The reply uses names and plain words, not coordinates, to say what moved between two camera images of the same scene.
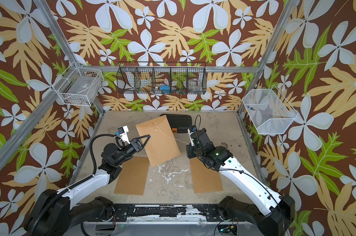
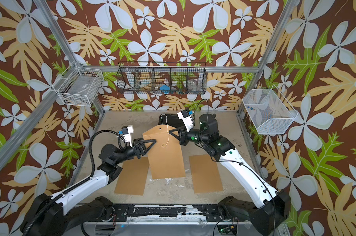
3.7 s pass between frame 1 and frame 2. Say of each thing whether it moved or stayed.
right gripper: moved
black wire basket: stayed
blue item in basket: stayed
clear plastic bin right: stayed
